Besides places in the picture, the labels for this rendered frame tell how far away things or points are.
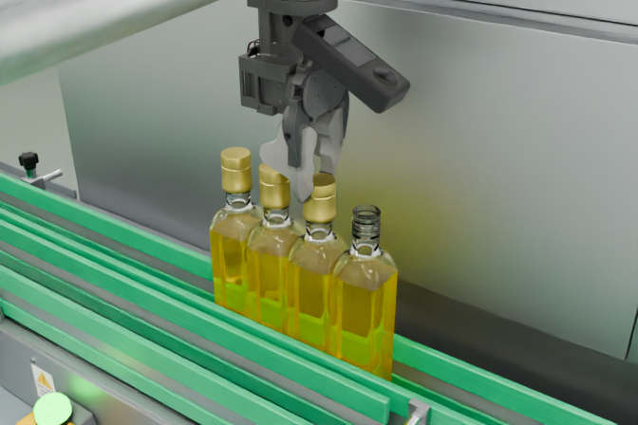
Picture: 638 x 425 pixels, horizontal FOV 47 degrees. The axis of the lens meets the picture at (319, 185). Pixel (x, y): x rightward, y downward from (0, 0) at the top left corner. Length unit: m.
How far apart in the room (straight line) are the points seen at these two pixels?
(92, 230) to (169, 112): 0.22
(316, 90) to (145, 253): 0.48
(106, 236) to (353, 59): 0.59
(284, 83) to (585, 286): 0.38
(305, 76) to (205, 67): 0.36
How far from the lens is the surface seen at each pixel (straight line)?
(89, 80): 1.24
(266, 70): 0.71
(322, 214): 0.77
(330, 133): 0.76
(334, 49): 0.68
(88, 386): 0.99
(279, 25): 0.72
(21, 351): 1.09
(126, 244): 1.12
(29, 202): 1.28
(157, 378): 0.90
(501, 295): 0.88
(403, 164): 0.86
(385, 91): 0.67
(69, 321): 0.98
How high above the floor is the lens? 1.51
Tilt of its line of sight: 28 degrees down
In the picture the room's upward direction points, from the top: straight up
